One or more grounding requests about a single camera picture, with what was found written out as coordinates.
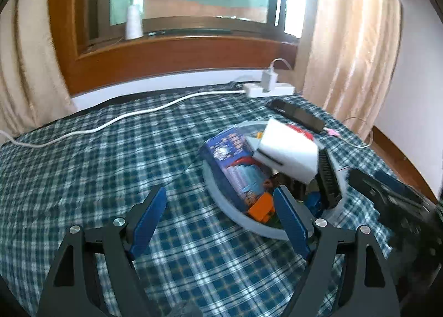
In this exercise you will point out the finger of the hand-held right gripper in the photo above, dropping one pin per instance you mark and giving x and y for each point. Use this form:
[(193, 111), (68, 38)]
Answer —
[(384, 192)]

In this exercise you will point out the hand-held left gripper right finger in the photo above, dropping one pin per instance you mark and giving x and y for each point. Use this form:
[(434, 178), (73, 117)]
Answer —
[(290, 220)]

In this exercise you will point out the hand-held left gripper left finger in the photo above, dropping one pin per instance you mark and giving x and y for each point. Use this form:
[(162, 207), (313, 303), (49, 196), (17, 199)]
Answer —
[(148, 220)]

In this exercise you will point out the blue toy brick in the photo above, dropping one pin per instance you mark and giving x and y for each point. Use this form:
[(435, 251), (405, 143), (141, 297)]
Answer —
[(315, 204)]

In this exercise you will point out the orange toy block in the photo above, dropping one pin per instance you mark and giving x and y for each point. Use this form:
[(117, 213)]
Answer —
[(261, 208)]

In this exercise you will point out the black comb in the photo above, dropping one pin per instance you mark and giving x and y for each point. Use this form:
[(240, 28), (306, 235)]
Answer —
[(328, 178)]

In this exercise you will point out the clear plastic bowl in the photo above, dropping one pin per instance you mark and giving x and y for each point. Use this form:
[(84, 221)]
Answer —
[(228, 206)]

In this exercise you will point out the large white sponge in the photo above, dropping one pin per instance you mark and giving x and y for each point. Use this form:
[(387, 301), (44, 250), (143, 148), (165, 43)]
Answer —
[(287, 154)]

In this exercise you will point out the blue plaid blanket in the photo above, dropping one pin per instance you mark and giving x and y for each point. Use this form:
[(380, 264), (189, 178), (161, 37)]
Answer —
[(103, 171)]

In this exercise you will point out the black phone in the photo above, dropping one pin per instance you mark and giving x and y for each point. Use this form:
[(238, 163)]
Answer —
[(297, 114)]

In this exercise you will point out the white power strip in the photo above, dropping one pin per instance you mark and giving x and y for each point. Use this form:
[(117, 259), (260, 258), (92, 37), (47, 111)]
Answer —
[(283, 88)]

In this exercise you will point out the white charger plug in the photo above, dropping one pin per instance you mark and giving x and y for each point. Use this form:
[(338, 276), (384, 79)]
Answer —
[(269, 80)]

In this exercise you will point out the beige curtain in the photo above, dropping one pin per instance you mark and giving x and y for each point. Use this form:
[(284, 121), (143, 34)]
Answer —
[(353, 43), (27, 61)]

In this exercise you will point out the white thread spool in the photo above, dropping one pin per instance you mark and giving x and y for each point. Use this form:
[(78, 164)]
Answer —
[(134, 24)]

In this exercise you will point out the wooden window frame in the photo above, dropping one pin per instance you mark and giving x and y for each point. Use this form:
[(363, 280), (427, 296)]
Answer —
[(173, 57)]

